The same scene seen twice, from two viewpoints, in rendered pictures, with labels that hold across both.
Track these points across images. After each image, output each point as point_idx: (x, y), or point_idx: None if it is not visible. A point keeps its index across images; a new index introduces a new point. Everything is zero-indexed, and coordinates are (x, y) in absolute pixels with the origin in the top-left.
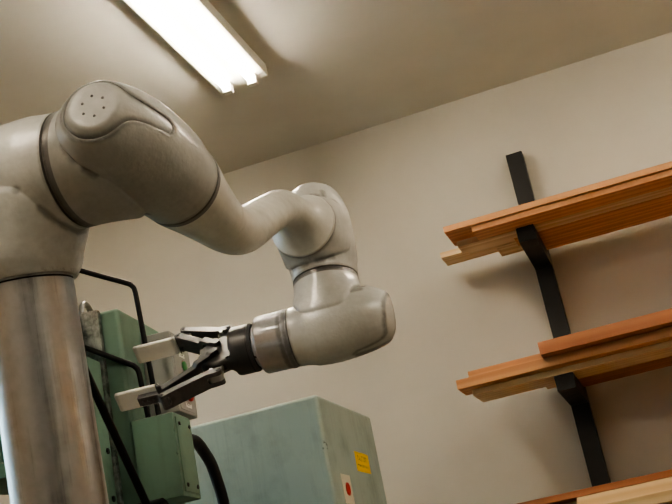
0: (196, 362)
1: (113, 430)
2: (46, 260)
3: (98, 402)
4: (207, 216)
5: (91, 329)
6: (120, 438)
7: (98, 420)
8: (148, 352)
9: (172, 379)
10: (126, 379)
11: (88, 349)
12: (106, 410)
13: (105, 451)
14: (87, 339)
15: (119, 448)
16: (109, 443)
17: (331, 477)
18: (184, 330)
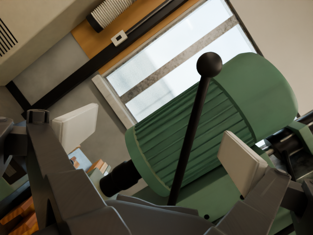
0: (62, 173)
1: (172, 188)
2: None
3: (180, 154)
4: None
5: (312, 163)
6: (173, 201)
7: (223, 196)
8: (227, 151)
9: (51, 137)
10: (283, 213)
11: (287, 166)
12: (180, 167)
13: (204, 214)
14: (301, 165)
15: (166, 205)
16: (216, 217)
17: None
18: (308, 184)
